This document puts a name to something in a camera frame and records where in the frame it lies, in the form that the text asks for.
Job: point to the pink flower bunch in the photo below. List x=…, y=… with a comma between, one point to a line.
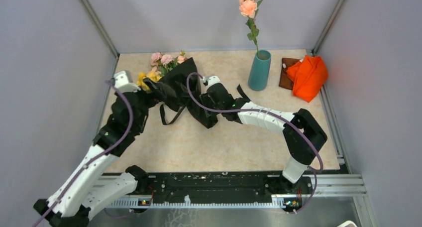
x=162, y=63

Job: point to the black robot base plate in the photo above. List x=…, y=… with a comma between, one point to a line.
x=222, y=187

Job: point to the yellow flower bunch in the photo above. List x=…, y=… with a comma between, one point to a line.
x=153, y=75

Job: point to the teal ceramic vase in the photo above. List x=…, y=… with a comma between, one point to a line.
x=259, y=72

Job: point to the right aluminium frame post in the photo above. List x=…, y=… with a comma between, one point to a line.
x=328, y=26

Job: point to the black wrapping paper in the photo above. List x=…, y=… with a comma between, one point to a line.
x=178, y=78

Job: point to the aluminium frame post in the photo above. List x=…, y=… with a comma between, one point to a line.
x=94, y=18
x=328, y=26

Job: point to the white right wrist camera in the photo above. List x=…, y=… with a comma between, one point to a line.
x=210, y=80

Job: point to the black ribbon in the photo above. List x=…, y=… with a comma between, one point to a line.
x=171, y=115

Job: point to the grey cable duct rail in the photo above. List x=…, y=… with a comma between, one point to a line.
x=139, y=204

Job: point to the left aluminium frame post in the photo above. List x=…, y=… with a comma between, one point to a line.
x=94, y=18

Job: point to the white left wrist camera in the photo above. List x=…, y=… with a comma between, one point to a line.
x=124, y=83

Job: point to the orange cloth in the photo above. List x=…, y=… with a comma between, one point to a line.
x=308, y=76

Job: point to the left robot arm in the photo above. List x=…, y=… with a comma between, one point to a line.
x=75, y=204

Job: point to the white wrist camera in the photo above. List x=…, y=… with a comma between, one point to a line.
x=210, y=80
x=124, y=83

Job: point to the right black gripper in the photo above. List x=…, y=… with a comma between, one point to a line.
x=206, y=99

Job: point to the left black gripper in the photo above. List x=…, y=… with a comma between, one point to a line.
x=157, y=95

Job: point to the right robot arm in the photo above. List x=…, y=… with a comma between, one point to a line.
x=303, y=135

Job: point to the peach rose stem in vase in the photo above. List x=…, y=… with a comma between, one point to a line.
x=249, y=9

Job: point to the brown cloth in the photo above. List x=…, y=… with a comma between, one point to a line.
x=285, y=82

